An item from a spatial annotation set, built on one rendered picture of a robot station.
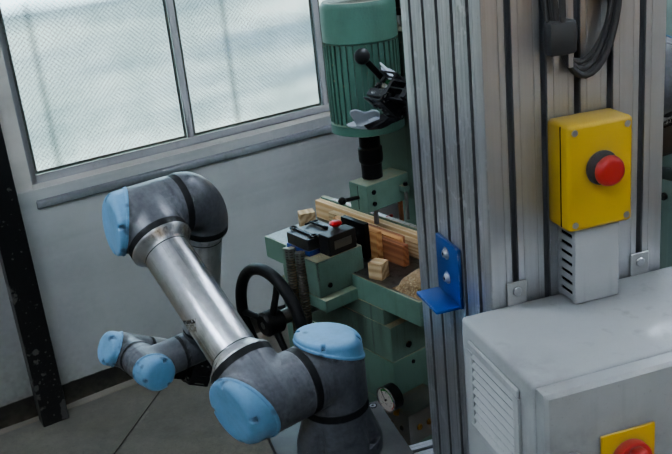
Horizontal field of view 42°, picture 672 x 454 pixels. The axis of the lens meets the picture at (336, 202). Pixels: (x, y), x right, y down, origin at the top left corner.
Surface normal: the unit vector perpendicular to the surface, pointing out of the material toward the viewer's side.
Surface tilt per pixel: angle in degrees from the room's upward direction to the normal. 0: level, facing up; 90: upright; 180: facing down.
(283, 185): 90
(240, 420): 94
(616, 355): 0
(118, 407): 0
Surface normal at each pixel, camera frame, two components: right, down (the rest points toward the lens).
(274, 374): 0.26, -0.71
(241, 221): 0.54, 0.23
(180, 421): -0.10, -0.94
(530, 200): 0.30, 0.29
